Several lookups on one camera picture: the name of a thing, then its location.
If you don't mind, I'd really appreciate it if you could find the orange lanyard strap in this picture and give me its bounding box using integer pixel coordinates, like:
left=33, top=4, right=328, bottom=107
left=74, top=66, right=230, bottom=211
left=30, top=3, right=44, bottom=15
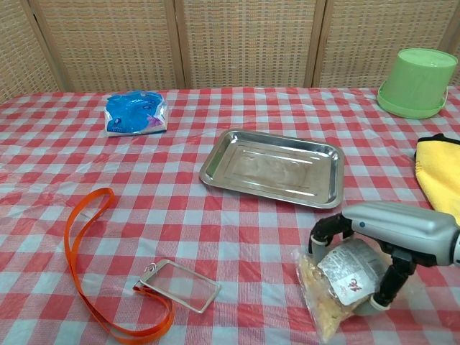
left=64, top=188, right=176, bottom=343

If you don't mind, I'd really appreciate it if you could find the woven bamboo folding screen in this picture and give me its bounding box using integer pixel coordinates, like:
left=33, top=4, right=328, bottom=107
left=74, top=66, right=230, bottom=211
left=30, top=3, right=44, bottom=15
left=0, top=0, right=460, bottom=104

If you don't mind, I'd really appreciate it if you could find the rectangular metal tray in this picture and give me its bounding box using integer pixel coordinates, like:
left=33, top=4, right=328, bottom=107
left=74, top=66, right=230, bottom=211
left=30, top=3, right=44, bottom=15
left=199, top=129, right=346, bottom=209

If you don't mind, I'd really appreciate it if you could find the brown snack packet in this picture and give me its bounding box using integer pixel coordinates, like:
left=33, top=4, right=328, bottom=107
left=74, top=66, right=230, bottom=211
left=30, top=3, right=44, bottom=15
left=294, top=240, right=391, bottom=343

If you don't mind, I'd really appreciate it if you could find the yellow cloth with black trim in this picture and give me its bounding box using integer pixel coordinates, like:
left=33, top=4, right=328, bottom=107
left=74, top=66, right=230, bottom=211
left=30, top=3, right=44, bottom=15
left=413, top=133, right=460, bottom=226

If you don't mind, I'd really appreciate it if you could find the black and silver right hand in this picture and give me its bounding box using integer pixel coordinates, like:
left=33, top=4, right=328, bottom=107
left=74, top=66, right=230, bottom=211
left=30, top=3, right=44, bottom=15
left=308, top=201, right=460, bottom=318

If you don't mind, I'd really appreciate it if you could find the red white checkered tablecloth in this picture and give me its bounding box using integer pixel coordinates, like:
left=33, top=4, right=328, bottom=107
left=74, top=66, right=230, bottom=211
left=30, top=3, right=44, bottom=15
left=0, top=86, right=460, bottom=345

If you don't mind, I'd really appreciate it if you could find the blue tissue pack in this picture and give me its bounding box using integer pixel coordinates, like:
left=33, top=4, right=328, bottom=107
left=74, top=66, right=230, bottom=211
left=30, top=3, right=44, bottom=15
left=104, top=90, right=169, bottom=138

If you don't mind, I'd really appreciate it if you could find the clear badge holder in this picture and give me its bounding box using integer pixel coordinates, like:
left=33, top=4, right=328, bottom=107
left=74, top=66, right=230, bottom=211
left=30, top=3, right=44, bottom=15
left=138, top=259, right=221, bottom=314

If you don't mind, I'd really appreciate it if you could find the green plastic bucket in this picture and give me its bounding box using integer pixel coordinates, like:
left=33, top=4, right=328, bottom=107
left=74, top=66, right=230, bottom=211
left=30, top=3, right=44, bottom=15
left=376, top=49, right=458, bottom=119

